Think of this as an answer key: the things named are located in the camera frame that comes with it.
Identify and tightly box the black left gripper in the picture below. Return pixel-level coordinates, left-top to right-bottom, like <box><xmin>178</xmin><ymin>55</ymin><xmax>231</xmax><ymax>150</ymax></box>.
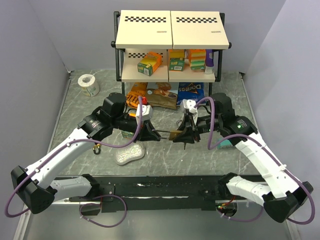
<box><xmin>111</xmin><ymin>113</ymin><xmax>161</xmax><ymax>143</ymax></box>

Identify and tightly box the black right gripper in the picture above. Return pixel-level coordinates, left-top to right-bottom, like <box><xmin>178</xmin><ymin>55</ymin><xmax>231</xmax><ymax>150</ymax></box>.
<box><xmin>172</xmin><ymin>113</ymin><xmax>222</xmax><ymax>144</ymax></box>

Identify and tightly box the brass padlock long shackle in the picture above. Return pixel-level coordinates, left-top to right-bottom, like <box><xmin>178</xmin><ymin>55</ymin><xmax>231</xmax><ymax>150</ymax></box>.
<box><xmin>152</xmin><ymin>129</ymin><xmax>182</xmax><ymax>141</ymax></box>

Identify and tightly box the yellow black padlock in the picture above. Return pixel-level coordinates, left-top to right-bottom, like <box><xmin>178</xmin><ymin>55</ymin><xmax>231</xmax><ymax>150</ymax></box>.
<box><xmin>92</xmin><ymin>143</ymin><xmax>101</xmax><ymax>155</ymax></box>

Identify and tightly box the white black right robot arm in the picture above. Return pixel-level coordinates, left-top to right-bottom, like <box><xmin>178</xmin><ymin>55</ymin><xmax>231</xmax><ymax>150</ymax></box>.
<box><xmin>172</xmin><ymin>93</ymin><xmax>316</xmax><ymax>225</ymax></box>

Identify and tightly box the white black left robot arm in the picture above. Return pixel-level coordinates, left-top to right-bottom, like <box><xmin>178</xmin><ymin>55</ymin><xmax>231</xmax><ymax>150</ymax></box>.
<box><xmin>11</xmin><ymin>92</ymin><xmax>160</xmax><ymax>214</ymax></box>

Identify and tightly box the orange green box on table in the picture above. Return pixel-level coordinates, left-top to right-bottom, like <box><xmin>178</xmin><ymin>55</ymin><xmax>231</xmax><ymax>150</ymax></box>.
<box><xmin>121</xmin><ymin>131</ymin><xmax>135</xmax><ymax>140</ymax></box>

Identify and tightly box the teal rectangular box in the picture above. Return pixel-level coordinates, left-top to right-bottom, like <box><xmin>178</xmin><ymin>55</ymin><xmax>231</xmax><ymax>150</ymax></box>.
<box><xmin>217</xmin><ymin>139</ymin><xmax>234</xmax><ymax>150</ymax></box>

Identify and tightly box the brown chip bag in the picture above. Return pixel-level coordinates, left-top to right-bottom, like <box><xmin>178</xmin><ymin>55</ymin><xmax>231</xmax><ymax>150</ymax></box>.
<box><xmin>145</xmin><ymin>82</ymin><xmax>179</xmax><ymax>110</ymax></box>

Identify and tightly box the orange Reese's bag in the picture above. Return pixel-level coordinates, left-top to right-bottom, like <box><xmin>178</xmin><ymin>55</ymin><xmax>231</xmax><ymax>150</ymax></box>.
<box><xmin>126</xmin><ymin>82</ymin><xmax>148</xmax><ymax>109</ymax></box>

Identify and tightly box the blue Doritos bag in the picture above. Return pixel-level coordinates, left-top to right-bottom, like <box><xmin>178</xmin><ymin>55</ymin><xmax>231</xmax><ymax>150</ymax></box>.
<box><xmin>176</xmin><ymin>82</ymin><xmax>205</xmax><ymax>106</ymax></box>

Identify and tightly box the orange green box on shelf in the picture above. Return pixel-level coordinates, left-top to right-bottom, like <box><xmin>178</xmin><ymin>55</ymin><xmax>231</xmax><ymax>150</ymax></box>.
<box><xmin>137</xmin><ymin>51</ymin><xmax>163</xmax><ymax>77</ymax></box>

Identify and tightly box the purple white bottle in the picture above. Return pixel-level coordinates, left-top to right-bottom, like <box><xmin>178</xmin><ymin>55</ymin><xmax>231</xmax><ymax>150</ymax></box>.
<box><xmin>204</xmin><ymin>49</ymin><xmax>214</xmax><ymax>75</ymax></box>

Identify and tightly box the white tape roll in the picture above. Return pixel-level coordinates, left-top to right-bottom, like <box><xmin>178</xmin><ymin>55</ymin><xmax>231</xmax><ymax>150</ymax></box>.
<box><xmin>77</xmin><ymin>74</ymin><xmax>100</xmax><ymax>97</ymax></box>

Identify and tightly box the stacked coloured sponges pack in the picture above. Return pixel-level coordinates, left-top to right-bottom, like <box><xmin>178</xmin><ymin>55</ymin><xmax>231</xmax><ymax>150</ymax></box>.
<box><xmin>187</xmin><ymin>49</ymin><xmax>206</xmax><ymax>71</ymax></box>

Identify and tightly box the green yellow box on shelf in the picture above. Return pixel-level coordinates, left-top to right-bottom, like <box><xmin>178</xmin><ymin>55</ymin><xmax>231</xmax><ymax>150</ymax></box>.
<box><xmin>168</xmin><ymin>49</ymin><xmax>185</xmax><ymax>72</ymax></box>

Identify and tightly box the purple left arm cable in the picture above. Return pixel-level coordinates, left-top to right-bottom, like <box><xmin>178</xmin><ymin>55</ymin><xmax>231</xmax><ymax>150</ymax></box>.
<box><xmin>4</xmin><ymin>96</ymin><xmax>145</xmax><ymax>218</ymax></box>

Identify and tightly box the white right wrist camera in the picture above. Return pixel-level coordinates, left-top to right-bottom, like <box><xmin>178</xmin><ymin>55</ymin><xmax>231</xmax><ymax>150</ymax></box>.
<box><xmin>180</xmin><ymin>99</ymin><xmax>198</xmax><ymax>123</ymax></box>

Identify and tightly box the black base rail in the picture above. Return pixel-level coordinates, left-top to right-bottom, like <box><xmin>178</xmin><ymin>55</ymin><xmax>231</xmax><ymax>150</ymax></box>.
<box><xmin>69</xmin><ymin>175</ymin><xmax>233</xmax><ymax>213</ymax></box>

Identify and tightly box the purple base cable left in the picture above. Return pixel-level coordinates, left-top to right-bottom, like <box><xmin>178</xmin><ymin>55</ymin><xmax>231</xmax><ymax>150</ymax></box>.
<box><xmin>79</xmin><ymin>194</ymin><xmax>128</xmax><ymax>228</ymax></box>

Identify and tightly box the black frame cream shelf rack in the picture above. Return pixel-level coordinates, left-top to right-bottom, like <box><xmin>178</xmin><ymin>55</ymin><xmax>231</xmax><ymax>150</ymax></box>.
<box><xmin>110</xmin><ymin>10</ymin><xmax>232</xmax><ymax>94</ymax></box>

